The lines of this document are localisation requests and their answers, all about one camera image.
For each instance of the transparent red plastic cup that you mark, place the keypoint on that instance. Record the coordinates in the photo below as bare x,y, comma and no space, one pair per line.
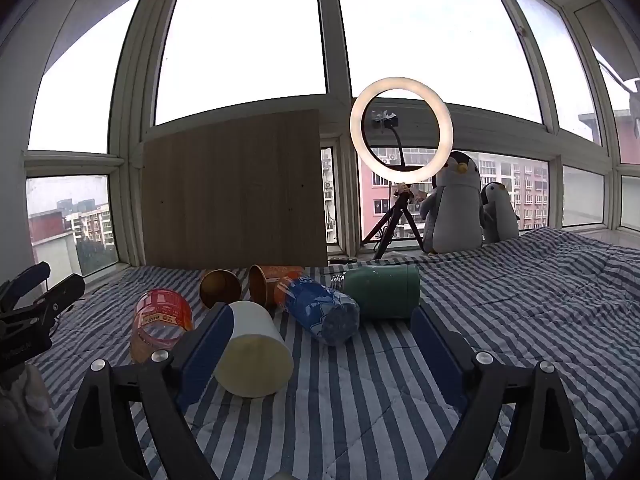
160,317

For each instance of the black phone holder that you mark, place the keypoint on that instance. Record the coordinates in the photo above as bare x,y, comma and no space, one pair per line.
388,122

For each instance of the striped blanket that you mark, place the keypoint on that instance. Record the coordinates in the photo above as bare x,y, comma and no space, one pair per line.
350,410

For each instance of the white cup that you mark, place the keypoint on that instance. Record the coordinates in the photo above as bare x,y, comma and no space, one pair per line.
255,355

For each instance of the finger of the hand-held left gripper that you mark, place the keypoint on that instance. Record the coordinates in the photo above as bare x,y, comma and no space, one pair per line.
27,280
62,292

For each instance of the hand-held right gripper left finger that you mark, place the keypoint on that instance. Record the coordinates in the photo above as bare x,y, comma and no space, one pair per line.
204,352

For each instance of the wooden board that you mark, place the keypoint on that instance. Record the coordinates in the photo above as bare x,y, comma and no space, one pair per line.
235,190

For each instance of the black tripod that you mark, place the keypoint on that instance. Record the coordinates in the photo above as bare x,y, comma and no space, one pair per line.
395,220

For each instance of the orange paper cup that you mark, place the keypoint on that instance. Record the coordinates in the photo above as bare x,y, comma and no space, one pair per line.
267,282

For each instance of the green thermos bottle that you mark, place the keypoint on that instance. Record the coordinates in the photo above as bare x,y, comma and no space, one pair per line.
385,290

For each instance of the large penguin plush toy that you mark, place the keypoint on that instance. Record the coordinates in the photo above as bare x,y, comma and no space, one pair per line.
455,205

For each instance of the small brown paper cup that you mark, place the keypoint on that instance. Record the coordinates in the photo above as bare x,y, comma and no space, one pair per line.
220,287

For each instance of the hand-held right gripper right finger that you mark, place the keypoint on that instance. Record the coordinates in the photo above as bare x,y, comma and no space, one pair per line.
440,355

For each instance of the small penguin plush toy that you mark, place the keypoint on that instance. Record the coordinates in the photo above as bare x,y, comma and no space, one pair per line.
500,215

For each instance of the white window frame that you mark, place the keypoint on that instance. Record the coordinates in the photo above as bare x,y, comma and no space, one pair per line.
336,60

